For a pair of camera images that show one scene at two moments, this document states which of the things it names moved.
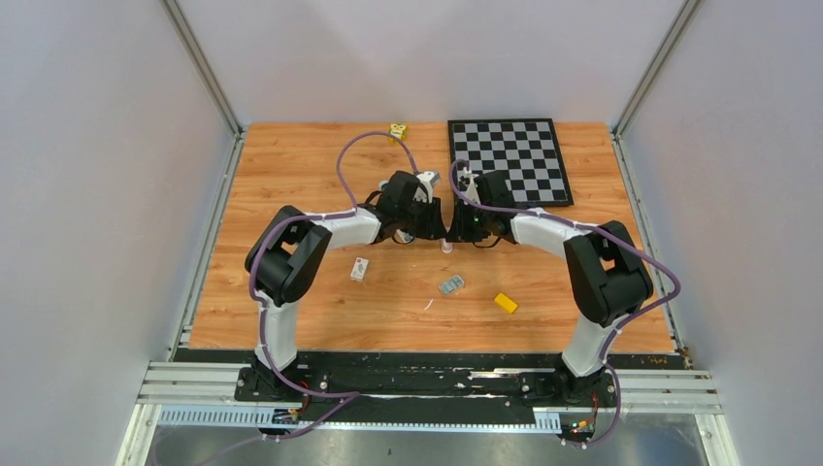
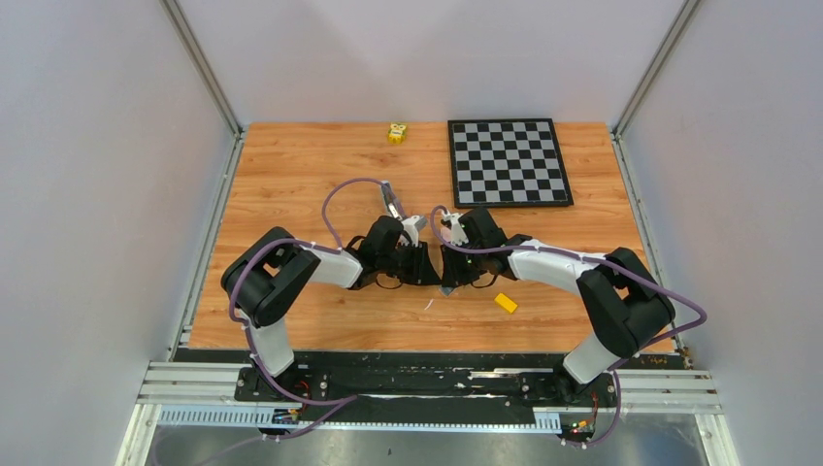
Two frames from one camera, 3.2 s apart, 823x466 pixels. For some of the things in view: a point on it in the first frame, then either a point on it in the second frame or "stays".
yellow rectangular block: (506, 303) stays
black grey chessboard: (527, 149) stays
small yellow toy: (399, 130) stays
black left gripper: (433, 227) -> (425, 273)
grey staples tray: (451, 284) stays
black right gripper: (459, 231) -> (452, 273)
